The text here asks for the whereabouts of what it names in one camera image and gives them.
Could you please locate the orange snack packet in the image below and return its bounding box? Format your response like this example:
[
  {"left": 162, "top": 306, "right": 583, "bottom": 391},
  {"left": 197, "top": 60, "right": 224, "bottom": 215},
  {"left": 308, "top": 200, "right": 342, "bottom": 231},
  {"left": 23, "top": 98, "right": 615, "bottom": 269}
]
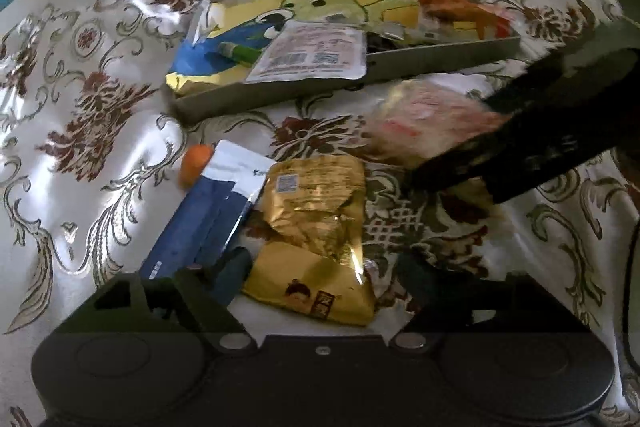
[{"left": 414, "top": 0, "right": 513, "bottom": 44}]

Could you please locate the clear snack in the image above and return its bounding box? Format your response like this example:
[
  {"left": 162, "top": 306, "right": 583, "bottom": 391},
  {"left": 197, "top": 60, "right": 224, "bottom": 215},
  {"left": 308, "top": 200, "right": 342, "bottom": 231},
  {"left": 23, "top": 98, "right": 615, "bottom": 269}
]
[{"left": 365, "top": 21, "right": 453, "bottom": 54}]

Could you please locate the green marker pen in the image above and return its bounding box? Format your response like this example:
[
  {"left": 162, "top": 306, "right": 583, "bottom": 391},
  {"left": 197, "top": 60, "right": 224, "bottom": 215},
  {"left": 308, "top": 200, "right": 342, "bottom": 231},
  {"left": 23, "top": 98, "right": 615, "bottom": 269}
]
[{"left": 217, "top": 41, "right": 264, "bottom": 68}]

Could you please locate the yellow packet with cartoon face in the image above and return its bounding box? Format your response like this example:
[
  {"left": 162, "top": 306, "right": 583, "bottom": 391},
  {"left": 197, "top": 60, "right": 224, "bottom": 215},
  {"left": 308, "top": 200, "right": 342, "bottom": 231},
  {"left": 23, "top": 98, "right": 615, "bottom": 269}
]
[{"left": 242, "top": 246, "right": 377, "bottom": 329}]

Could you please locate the gold crinkled snack packet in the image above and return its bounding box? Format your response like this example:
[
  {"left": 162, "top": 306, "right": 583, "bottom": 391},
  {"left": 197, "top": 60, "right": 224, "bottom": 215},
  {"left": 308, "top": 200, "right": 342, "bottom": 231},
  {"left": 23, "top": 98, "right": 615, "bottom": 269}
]
[{"left": 260, "top": 156, "right": 370, "bottom": 254}]

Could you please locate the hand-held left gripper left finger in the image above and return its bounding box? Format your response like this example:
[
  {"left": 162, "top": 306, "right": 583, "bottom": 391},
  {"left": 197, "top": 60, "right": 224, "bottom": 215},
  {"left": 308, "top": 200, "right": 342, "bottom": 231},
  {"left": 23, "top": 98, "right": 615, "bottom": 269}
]
[{"left": 92, "top": 248, "right": 257, "bottom": 352}]

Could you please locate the white snack pouch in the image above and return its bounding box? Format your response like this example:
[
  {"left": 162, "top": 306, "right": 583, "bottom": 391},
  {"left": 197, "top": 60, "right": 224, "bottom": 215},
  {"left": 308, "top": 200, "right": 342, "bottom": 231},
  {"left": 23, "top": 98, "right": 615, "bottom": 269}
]
[{"left": 244, "top": 23, "right": 370, "bottom": 84}]

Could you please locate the blue snack stick packet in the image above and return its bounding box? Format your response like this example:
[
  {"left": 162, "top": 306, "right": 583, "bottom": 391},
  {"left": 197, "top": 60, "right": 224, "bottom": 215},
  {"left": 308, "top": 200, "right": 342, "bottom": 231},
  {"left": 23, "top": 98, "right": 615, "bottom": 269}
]
[{"left": 139, "top": 139, "right": 270, "bottom": 282}]

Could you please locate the pink snack packet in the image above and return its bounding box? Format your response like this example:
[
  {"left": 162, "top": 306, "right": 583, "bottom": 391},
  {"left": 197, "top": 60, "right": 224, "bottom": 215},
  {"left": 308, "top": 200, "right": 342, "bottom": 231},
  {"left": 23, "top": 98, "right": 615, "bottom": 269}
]
[{"left": 364, "top": 79, "right": 507, "bottom": 170}]

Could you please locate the black cable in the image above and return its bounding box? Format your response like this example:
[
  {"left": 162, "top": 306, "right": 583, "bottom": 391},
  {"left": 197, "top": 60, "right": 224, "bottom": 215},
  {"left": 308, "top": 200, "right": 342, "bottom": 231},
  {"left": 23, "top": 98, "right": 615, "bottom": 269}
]
[{"left": 619, "top": 207, "right": 640, "bottom": 360}]

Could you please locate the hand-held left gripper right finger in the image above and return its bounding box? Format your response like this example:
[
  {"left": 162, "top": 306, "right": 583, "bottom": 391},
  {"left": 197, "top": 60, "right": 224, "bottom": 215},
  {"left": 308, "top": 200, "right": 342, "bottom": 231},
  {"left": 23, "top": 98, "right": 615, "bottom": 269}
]
[{"left": 389, "top": 253, "right": 592, "bottom": 352}]

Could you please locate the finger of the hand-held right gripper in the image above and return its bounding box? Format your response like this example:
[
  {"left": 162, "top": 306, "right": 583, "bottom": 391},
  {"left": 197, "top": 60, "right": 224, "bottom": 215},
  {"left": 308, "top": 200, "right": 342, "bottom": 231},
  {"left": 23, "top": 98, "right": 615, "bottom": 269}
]
[
  {"left": 404, "top": 133, "right": 507, "bottom": 196},
  {"left": 480, "top": 49, "right": 568, "bottom": 114}
]

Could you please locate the small orange candy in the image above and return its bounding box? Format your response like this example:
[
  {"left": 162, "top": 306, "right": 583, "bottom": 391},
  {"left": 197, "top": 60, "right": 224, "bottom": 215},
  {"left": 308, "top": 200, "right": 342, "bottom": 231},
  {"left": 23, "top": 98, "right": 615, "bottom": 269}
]
[{"left": 179, "top": 145, "right": 217, "bottom": 186}]

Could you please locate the cartoon print tray box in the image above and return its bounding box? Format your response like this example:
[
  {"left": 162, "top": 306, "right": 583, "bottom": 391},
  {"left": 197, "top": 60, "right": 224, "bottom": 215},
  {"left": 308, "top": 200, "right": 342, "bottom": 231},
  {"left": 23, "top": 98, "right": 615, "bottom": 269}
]
[{"left": 164, "top": 0, "right": 522, "bottom": 122}]

